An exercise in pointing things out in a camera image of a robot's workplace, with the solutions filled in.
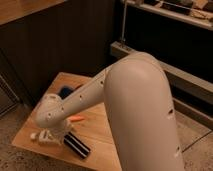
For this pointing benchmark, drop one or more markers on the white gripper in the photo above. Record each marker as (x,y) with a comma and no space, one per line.
(59,130)

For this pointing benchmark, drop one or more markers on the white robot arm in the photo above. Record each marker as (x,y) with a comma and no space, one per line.
(139,107)

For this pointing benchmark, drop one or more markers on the orange toy carrot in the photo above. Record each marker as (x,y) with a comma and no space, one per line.
(76,118)

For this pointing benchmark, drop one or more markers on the black striped eraser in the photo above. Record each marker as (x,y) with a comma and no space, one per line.
(76,145)

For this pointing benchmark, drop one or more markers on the dark blue plush toy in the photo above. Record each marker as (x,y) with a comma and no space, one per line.
(65,91)

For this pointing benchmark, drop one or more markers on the white plastic bottle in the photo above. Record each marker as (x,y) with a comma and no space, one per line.
(44,137)

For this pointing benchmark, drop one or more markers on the metal shelf rack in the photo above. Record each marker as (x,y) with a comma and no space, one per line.
(184,51)

